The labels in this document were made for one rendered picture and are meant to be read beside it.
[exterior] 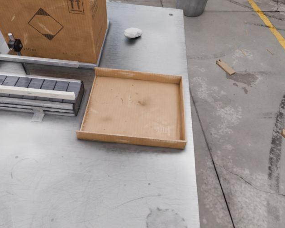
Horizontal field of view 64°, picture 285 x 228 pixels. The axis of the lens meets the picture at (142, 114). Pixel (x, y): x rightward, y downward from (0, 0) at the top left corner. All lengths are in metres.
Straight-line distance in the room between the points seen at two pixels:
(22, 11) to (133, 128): 0.47
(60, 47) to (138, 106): 0.33
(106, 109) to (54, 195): 0.28
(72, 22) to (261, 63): 2.09
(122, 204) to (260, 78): 2.00
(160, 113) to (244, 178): 1.08
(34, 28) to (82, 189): 0.51
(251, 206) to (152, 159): 1.09
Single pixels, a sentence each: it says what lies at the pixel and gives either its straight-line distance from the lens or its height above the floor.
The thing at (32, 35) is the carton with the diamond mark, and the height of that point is 0.94.
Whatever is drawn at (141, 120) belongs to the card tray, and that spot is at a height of 0.83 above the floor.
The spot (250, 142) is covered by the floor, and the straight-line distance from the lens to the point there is 1.86.
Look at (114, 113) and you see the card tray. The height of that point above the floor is 0.83.
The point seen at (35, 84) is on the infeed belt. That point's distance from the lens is 0.76.
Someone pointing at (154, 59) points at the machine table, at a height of 0.83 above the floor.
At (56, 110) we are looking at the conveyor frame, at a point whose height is 0.85.
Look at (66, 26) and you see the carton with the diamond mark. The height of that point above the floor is 0.99.
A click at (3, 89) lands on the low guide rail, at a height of 0.91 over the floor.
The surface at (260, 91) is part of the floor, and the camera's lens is 2.26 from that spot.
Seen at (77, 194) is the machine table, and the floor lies 0.83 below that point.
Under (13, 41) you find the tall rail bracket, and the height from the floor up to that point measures 0.97.
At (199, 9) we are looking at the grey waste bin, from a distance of 2.95.
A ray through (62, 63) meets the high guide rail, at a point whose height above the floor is 0.96.
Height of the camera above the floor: 1.39
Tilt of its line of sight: 52 degrees down
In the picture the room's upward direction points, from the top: 7 degrees clockwise
